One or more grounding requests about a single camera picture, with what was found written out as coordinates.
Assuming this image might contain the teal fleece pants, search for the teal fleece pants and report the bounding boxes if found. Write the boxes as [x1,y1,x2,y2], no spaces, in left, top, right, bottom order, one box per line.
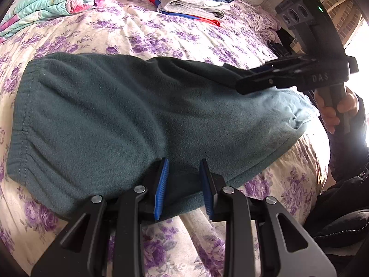
[6,53,318,218]

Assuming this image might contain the person's right forearm dark sleeve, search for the person's right forearm dark sleeve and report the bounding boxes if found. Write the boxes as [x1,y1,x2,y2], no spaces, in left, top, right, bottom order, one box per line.
[303,91,368,276]

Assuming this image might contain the person's right hand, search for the person's right hand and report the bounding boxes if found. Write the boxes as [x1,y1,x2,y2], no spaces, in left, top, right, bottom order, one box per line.
[314,86,359,134]

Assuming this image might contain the dark navy garment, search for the dark navy garment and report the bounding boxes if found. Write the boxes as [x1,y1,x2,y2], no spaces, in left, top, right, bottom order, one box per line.
[266,28,296,58]

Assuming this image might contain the beige striped curtain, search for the beige striped curtain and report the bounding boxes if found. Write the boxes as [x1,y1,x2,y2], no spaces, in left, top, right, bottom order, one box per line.
[323,0,364,48]

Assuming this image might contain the folded grey garment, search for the folded grey garment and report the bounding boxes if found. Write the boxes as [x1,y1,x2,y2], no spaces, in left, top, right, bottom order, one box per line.
[159,0,231,20]

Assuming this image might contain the folded red blue garment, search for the folded red blue garment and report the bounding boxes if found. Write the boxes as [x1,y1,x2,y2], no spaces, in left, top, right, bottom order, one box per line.
[148,0,220,26]

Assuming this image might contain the purple floral bedspread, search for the purple floral bedspread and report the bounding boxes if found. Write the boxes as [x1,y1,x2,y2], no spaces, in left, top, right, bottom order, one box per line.
[0,0,331,277]

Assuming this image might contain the folded floral turquoise quilt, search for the folded floral turquoise quilt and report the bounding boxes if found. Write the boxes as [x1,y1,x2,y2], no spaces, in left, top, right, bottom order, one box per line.
[1,0,107,42]

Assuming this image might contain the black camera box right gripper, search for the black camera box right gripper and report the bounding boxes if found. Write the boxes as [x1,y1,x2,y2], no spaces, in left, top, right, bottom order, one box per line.
[275,0,346,59]

